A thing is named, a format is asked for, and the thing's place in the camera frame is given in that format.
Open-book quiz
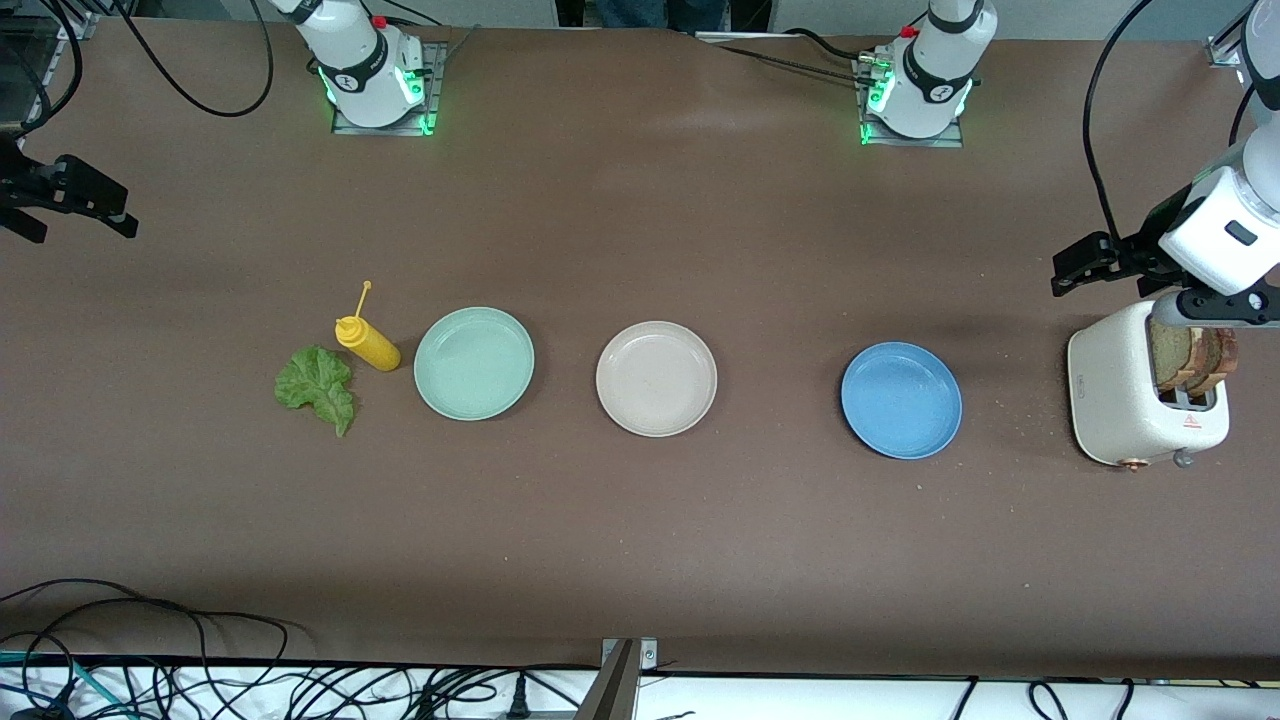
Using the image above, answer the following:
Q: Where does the yellow mustard squeeze bottle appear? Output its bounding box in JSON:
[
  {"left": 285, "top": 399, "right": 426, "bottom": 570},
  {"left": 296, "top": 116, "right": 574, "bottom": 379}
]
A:
[{"left": 334, "top": 280, "right": 403, "bottom": 373}]

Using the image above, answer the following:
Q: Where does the person in blue jeans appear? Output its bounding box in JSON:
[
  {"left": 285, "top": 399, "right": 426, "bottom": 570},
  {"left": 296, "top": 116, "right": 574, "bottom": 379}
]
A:
[{"left": 597, "top": 0, "right": 731, "bottom": 33}]

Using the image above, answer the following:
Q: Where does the beige round plate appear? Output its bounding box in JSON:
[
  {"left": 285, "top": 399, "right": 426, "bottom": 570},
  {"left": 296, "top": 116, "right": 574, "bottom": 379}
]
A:
[{"left": 595, "top": 320, "right": 719, "bottom": 438}]

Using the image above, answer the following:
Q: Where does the long looping black cable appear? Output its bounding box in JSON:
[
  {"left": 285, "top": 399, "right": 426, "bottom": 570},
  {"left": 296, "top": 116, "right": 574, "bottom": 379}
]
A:
[{"left": 0, "top": 578, "right": 311, "bottom": 720}]

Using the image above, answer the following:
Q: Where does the green lettuce leaf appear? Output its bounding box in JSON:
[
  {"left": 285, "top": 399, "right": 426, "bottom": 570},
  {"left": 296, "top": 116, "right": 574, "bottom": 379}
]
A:
[{"left": 274, "top": 345, "right": 357, "bottom": 438}]

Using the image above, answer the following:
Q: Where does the toasted brown bread slice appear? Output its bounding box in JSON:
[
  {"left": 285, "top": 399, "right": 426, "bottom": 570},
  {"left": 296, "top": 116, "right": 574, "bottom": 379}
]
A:
[
  {"left": 1192, "top": 328, "right": 1240, "bottom": 397},
  {"left": 1150, "top": 320, "right": 1198, "bottom": 393}
]

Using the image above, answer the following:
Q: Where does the teal cable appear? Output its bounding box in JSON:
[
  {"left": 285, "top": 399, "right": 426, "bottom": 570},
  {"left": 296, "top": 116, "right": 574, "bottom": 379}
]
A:
[{"left": 0, "top": 648, "right": 136, "bottom": 720}]

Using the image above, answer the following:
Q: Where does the black braided base cable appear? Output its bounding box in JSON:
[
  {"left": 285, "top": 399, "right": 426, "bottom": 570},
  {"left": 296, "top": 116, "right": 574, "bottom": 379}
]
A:
[{"left": 695, "top": 28, "right": 876, "bottom": 89}]

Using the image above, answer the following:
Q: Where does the mint green round plate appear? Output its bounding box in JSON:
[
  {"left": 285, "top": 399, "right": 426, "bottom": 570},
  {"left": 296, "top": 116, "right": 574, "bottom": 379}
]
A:
[{"left": 413, "top": 306, "right": 536, "bottom": 422}]

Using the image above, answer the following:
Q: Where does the grey metal table bracket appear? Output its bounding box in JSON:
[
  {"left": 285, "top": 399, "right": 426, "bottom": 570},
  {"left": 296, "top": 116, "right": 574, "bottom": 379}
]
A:
[{"left": 575, "top": 637, "right": 661, "bottom": 720}]

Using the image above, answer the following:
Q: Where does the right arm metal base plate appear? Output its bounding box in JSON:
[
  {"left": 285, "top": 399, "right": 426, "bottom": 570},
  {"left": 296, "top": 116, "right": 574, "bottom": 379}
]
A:
[{"left": 330, "top": 40, "right": 449, "bottom": 136}]

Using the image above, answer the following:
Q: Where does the white two-slot toaster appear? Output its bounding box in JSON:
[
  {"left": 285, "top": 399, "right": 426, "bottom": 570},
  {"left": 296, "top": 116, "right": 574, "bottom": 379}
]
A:
[{"left": 1067, "top": 300, "right": 1231, "bottom": 471}]

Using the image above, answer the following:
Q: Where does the blue round plate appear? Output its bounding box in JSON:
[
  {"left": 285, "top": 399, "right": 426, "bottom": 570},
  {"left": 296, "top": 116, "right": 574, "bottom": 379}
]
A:
[{"left": 840, "top": 341, "right": 964, "bottom": 461}]

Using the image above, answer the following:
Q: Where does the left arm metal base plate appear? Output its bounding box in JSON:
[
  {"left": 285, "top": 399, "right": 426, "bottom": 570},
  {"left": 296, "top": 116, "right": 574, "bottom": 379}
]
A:
[{"left": 853, "top": 55, "right": 967, "bottom": 149}]

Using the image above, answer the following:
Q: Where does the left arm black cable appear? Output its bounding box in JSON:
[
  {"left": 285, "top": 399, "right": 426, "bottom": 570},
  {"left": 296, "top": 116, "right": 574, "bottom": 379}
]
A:
[{"left": 1082, "top": 0, "right": 1280, "bottom": 241}]

